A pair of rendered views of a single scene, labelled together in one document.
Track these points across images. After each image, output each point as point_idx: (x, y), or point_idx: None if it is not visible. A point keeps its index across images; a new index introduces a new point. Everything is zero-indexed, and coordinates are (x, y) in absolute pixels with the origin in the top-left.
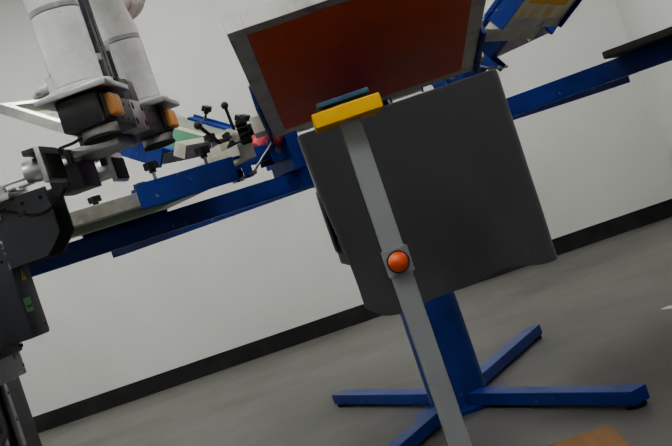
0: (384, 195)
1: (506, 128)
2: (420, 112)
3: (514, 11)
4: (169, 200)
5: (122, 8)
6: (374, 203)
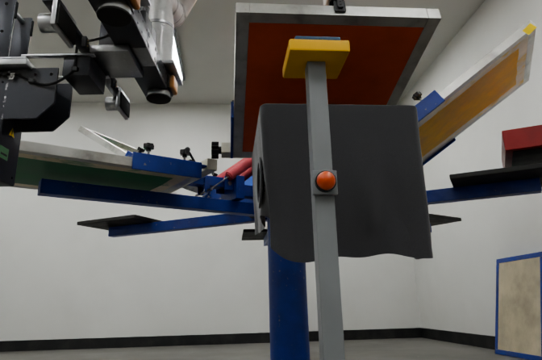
0: (327, 127)
1: (415, 148)
2: (355, 116)
3: None
4: (152, 170)
5: (168, 5)
6: (318, 130)
